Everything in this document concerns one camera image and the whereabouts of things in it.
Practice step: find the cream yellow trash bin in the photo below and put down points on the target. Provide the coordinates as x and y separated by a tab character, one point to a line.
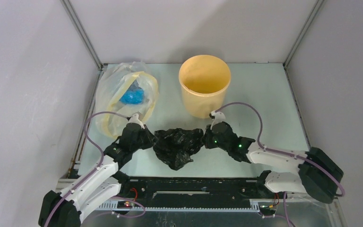
204	80

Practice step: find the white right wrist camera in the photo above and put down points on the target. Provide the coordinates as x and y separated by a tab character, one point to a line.
217	117

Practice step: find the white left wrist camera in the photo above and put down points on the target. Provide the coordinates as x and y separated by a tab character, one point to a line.
135	119

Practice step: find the left circuit board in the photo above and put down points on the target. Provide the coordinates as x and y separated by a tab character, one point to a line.
125	205

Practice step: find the black trash bag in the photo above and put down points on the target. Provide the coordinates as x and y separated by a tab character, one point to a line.
174	147

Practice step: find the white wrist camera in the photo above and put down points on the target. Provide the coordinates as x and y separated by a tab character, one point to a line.
135	119
217	117

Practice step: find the left aluminium frame post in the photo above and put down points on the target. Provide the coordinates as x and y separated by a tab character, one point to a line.
72	14

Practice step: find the circuit board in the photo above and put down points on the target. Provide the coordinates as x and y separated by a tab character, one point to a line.
267	211
125	205

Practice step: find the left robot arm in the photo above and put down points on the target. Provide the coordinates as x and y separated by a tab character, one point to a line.
71	206

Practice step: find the aluminium frame post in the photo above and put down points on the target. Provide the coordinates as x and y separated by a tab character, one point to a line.
72	14
304	30

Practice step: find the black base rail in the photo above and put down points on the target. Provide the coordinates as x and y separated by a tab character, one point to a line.
195	193

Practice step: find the clear plastic bag yellow rim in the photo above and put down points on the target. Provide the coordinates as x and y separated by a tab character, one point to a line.
114	83

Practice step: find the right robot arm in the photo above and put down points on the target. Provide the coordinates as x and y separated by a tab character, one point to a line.
311	172

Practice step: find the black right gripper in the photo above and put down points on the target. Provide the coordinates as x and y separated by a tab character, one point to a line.
211	138

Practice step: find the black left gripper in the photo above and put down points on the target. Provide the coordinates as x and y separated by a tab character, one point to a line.
150	137

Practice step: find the right circuit board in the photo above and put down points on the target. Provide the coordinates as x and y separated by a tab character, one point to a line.
267	211

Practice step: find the blue trash bag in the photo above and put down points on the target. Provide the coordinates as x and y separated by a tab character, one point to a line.
134	95

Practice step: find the right aluminium frame post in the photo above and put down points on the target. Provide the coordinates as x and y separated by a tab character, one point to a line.
304	30

